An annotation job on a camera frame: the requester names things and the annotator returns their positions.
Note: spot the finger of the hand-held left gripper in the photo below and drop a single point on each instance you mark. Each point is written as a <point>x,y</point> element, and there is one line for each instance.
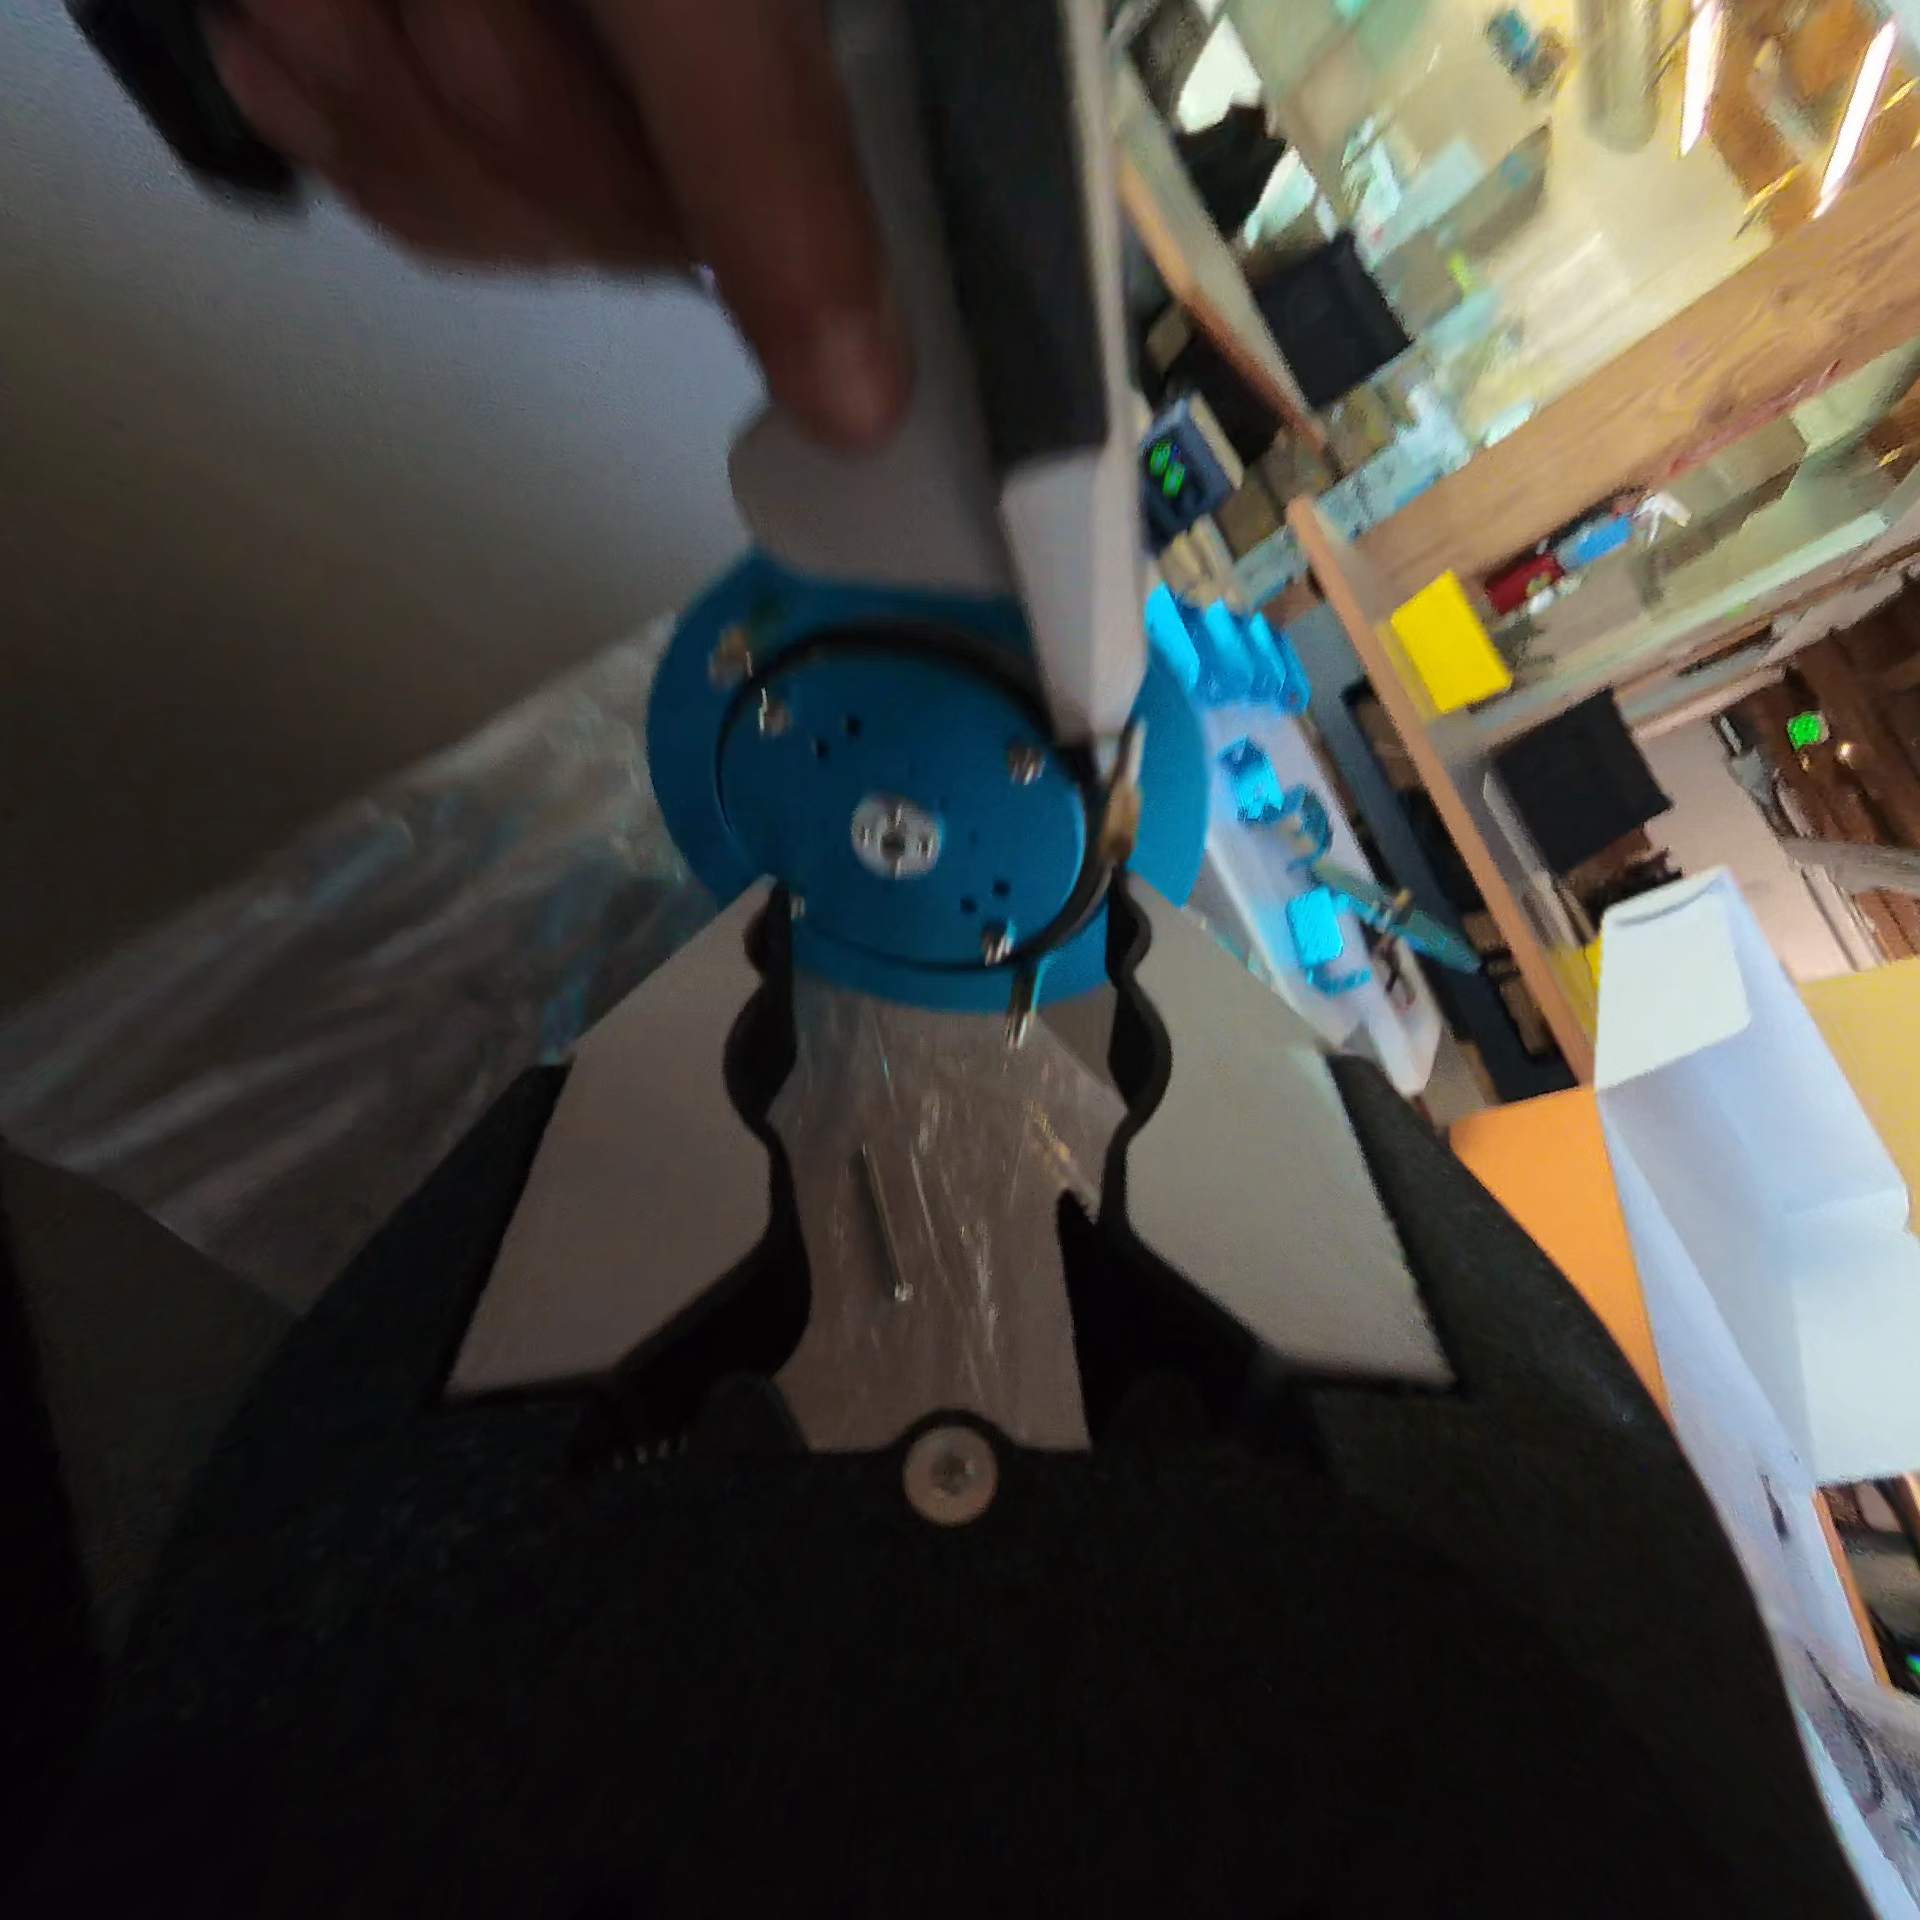
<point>1080,601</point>

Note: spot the white foam tray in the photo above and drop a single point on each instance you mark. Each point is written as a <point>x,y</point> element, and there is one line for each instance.
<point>1373,1034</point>

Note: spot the person's left hand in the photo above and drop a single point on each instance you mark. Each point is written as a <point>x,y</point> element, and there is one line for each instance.
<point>601,134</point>

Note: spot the black device with green display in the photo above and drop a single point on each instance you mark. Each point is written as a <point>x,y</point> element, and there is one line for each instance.
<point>1184,473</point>

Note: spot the orange and white cardboard box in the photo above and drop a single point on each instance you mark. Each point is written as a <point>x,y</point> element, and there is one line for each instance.
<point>1723,1170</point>

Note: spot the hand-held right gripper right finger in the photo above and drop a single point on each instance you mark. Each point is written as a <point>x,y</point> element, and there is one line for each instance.
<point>1260,1200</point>

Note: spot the yellow box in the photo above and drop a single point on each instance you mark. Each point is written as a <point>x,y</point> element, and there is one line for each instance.
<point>1447,643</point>

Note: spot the brass hex standoff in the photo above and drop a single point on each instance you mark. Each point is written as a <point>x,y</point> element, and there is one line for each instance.
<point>1121,794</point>

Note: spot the blue metal turntable disc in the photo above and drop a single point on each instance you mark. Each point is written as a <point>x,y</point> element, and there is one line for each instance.
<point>929,750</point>

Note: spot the green exit sign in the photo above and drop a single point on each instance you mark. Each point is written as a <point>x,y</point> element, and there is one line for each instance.
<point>1807,733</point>

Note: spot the teal metal part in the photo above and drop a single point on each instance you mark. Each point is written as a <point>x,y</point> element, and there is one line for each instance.
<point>1423,930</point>

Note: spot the blue metal L bracket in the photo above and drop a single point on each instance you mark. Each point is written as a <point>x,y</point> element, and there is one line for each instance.
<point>1251,787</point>

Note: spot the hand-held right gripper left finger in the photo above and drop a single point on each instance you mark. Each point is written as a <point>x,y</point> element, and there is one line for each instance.
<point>630,1200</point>

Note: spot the small metal rod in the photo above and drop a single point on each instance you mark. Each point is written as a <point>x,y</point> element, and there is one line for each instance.
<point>880,1223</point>

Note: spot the blue metal U bracket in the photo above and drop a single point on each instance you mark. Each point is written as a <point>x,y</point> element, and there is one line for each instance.
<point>1223,651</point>
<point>1171,643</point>
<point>1327,938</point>
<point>1276,661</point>

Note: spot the large clear plastic bag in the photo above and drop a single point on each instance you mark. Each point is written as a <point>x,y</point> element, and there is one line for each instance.
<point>374,976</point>

